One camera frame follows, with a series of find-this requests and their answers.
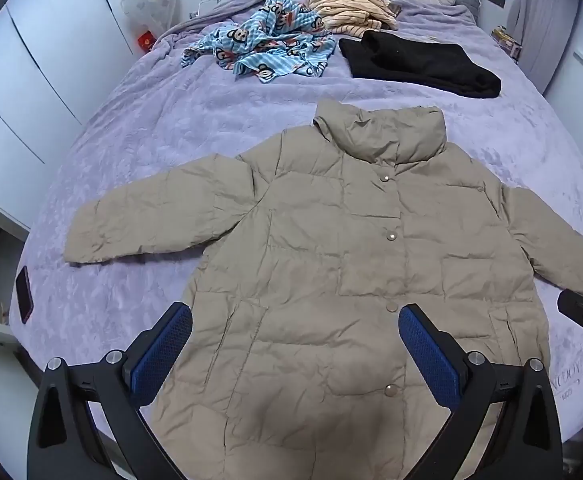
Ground dark smartphone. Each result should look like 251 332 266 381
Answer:
16 266 34 324

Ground beige puffer jacket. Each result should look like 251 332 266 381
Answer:
64 101 583 479

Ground nightstand clutter items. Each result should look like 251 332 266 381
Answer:
491 26 521 62

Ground black folded garment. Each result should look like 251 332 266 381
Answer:
339 30 502 99

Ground cream striped garment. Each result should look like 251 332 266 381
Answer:
305 0 401 38

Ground blue monkey print garment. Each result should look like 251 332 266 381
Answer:
180 0 337 84

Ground red box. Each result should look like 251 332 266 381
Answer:
136 30 156 53

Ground lavender plush bedspread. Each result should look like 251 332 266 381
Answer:
8 0 583 441

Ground grey curtain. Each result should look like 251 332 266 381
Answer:
519 0 580 93

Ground white covered fan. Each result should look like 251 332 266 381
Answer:
121 0 177 38

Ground white wardrobe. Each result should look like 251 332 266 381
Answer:
0 0 145 231

